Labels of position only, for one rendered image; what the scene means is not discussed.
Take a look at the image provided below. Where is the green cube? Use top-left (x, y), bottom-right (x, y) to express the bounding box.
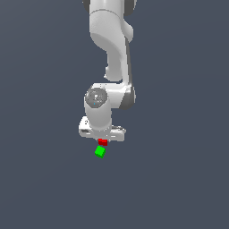
top-left (94, 145), bottom-right (106, 159)

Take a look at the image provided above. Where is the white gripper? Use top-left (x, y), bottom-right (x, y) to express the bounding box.
top-left (78, 115), bottom-right (127, 142)

